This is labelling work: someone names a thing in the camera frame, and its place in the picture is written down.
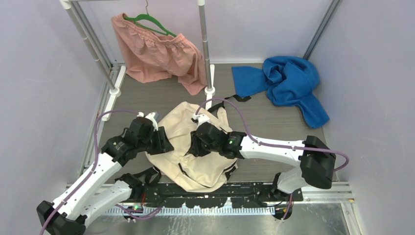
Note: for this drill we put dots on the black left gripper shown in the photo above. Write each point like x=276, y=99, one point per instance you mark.
x=163, y=144

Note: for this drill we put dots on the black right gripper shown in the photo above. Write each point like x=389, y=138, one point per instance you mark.
x=195, y=148

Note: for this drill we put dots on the cream canvas backpack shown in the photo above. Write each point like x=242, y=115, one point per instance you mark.
x=190, y=165

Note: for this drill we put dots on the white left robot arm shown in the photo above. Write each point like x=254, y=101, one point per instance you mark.
x=76, y=208

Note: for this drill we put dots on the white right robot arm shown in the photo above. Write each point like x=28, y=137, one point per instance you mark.
x=312, y=161

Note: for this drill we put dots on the metal clothes rack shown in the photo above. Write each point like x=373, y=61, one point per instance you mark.
x=149, y=22

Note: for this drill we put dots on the pink garment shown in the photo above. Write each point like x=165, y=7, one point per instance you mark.
x=150, y=57

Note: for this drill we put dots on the blue cloth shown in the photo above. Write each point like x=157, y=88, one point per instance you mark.
x=287, y=81

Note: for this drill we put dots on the metal corner pole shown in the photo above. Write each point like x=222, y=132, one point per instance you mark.
x=329, y=14

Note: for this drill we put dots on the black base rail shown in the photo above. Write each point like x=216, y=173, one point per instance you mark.
x=240, y=194

